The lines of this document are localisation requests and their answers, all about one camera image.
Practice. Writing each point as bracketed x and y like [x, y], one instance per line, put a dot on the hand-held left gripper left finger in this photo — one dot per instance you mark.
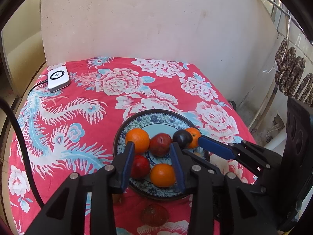
[128, 166]

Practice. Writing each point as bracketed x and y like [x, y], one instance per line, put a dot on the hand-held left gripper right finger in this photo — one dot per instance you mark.
[177, 166]

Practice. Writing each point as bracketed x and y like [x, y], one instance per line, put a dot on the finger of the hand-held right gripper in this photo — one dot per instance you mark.
[215, 146]
[207, 165]

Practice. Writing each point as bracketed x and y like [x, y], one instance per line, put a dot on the bright red fruit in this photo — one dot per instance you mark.
[141, 166]

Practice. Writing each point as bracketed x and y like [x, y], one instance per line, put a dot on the large orange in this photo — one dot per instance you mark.
[163, 175]

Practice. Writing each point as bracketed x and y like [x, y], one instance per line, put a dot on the dark red fruit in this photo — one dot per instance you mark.
[160, 145]

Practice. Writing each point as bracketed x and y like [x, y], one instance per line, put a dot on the pointed dark purple fruit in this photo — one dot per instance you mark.
[182, 138]

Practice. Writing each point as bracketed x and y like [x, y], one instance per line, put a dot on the blue floral ceramic plate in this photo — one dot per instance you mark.
[159, 127]

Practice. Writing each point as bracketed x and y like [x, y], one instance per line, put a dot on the orange tangerine with stem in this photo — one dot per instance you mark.
[195, 135]

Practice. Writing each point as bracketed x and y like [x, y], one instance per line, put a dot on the round orange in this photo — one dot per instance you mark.
[138, 139]

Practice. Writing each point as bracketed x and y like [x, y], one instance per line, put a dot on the wrinkled red fruit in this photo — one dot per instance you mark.
[154, 215]

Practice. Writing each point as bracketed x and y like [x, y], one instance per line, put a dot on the red floral tablecloth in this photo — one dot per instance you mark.
[85, 102]

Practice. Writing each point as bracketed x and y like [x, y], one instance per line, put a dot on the row of hanging dried sausages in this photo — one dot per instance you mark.
[291, 63]

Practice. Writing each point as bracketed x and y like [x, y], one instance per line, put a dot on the white square device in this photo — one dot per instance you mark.
[58, 77]

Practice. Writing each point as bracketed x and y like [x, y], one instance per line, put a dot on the curved metal rail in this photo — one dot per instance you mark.
[289, 29]

